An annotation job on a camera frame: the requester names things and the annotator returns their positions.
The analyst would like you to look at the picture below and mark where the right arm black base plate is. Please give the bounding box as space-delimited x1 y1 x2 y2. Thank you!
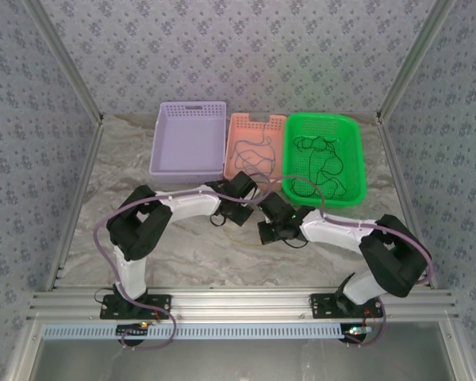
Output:
310 293 384 319

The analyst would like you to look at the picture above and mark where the thin black cable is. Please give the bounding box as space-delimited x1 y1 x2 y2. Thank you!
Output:
292 134 347 198

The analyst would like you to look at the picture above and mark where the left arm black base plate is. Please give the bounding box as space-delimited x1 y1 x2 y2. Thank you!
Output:
99 294 172 320

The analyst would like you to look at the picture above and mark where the thin dark blue cable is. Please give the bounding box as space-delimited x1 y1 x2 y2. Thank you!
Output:
232 138 278 179

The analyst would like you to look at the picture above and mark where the purple plastic basket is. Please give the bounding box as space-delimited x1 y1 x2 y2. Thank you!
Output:
149 101 228 187

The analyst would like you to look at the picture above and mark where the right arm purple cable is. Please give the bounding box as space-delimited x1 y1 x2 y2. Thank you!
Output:
245 172 433 348

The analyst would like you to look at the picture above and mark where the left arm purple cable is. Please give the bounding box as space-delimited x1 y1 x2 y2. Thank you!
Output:
94 189 263 351

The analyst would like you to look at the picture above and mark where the aluminium frame post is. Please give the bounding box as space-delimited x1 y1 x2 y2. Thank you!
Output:
375 0 458 122
23 0 105 125

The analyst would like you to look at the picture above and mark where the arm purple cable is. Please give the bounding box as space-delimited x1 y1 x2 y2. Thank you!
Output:
94 189 263 351
245 172 433 348

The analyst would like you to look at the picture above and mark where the green plastic basket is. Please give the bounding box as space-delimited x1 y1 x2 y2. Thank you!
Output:
281 112 368 209

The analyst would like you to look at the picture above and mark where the light blue slotted cable duct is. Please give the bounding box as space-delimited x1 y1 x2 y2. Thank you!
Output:
42 321 344 341

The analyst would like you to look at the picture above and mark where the aluminium mounting rail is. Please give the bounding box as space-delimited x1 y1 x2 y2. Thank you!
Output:
26 287 460 323

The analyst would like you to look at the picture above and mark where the small electronics board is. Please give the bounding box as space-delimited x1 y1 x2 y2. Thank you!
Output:
342 324 373 343
116 321 151 339

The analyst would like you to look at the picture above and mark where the aluminium side rail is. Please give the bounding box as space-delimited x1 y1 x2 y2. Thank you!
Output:
43 118 105 293
375 114 438 290

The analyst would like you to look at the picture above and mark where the pink plastic basket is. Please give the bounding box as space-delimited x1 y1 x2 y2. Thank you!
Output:
223 113 289 191

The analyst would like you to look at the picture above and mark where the right gripper thin black wire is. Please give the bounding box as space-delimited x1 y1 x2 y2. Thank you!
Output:
283 233 309 250

